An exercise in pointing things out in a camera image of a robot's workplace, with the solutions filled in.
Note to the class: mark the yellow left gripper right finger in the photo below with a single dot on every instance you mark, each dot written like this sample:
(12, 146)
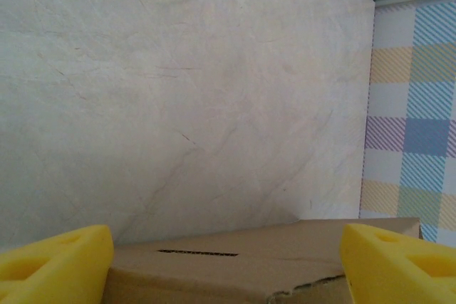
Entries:
(399, 272)

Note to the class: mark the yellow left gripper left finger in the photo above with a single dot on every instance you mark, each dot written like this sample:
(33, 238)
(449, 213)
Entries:
(53, 268)

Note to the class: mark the brown cardboard box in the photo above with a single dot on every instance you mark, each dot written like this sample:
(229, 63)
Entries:
(231, 272)

